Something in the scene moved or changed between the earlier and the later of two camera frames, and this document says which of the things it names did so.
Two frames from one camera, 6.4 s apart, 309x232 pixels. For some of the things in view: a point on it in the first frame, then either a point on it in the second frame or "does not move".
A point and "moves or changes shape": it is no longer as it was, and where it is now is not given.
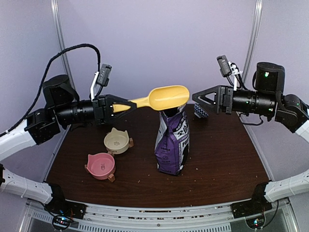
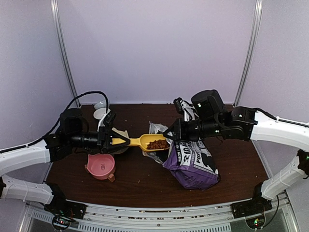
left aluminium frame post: [55, 7] does not move
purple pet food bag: [172, 148] moves or changes shape
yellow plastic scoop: [160, 98] to [143, 141]
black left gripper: [103, 108] to [104, 139]
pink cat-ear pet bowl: [100, 166] does not move
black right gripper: [223, 98] to [178, 123]
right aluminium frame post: [252, 41] does not move
